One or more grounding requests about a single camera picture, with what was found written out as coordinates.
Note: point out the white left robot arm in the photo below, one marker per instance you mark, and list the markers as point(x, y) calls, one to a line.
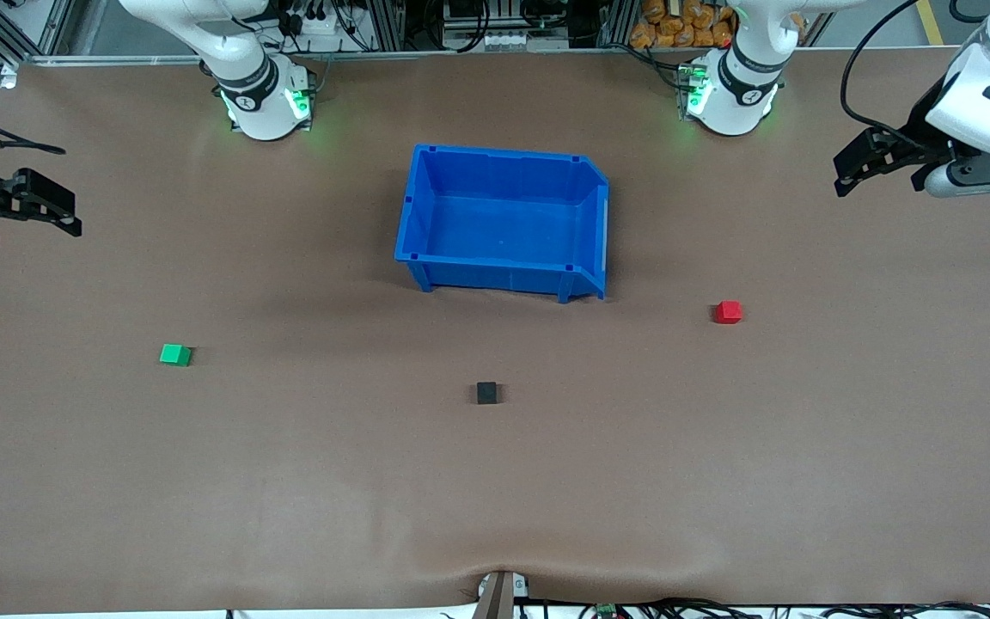
point(744, 86)

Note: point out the small green connector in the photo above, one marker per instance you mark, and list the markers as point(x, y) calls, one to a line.
point(607, 611)

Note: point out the small green cube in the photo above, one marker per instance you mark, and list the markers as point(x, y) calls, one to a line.
point(174, 354)

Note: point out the silver table edge rail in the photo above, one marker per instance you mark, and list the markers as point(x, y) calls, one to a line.
point(461, 53)

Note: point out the aluminium frame post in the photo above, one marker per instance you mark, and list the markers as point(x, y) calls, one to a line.
point(388, 26)
point(615, 21)

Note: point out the brown table cover mat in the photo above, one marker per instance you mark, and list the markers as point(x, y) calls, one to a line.
point(203, 481)

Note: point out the small black cube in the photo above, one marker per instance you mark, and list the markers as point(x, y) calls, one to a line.
point(486, 394)

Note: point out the white table corner bracket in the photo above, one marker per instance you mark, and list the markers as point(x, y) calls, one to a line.
point(9, 77)

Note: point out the orange packaged snacks pile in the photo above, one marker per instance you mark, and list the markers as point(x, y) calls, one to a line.
point(675, 26)

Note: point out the aluminium frame struts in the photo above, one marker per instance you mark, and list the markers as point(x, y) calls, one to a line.
point(57, 26)

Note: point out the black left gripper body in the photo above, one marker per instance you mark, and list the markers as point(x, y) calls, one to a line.
point(922, 122)

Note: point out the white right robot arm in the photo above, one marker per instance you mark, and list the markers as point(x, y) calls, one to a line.
point(246, 52)

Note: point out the white power strip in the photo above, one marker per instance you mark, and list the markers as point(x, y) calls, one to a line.
point(314, 26)

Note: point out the blue plastic storage bin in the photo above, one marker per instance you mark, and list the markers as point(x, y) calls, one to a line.
point(504, 223)

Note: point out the small red cube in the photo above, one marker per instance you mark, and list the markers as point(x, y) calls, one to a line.
point(728, 312)

